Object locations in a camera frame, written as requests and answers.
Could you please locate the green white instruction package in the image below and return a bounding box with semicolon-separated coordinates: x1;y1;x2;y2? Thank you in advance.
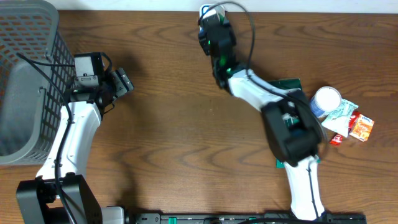
269;77;321;169

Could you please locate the white plastic bottle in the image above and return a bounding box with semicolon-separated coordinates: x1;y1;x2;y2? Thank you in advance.
310;86;341;118

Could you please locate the teal wet wipes pack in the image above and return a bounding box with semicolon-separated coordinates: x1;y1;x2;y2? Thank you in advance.
322;99;359;133

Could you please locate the red Nescafe stick sachet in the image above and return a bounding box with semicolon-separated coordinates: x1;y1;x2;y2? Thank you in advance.
329;110;360;146

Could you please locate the orange white small packet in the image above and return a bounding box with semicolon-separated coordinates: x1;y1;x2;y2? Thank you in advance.
349;114;374;142

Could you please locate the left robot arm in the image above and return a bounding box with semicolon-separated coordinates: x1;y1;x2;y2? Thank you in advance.
16;68;134;223

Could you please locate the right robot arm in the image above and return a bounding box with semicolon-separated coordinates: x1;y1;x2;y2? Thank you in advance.
198;14;325;221

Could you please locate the white barcode scanner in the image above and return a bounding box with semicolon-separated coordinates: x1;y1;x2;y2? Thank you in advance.
198;2;226;19

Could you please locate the grey plastic mesh basket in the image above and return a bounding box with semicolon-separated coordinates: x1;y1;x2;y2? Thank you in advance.
1;1;75;165

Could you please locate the right black cable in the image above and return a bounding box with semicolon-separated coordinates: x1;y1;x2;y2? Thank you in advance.
198;1;329;218

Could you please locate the black cable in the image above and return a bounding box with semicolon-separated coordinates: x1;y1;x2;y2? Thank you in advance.
16;52;78;224
198;1;329;218

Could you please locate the left black cable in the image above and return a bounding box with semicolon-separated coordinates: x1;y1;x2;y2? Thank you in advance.
16;52;78;224

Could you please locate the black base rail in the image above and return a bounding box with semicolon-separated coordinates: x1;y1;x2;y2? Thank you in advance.
133;211;368;224

